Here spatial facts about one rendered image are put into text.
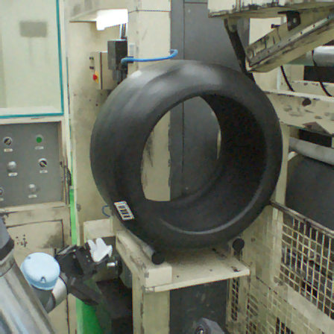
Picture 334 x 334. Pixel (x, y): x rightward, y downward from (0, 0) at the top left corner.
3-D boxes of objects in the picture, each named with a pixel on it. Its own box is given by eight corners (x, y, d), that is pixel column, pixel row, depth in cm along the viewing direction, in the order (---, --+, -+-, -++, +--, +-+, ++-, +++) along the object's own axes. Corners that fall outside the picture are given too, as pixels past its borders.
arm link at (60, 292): (61, 309, 100) (36, 311, 105) (74, 298, 104) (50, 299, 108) (47, 280, 99) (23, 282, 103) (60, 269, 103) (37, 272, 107)
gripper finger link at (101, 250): (112, 229, 120) (91, 246, 113) (120, 249, 121) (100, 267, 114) (103, 230, 122) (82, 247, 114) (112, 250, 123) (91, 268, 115)
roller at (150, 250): (133, 224, 173) (121, 227, 172) (132, 213, 172) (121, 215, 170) (165, 264, 141) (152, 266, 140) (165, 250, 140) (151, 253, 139)
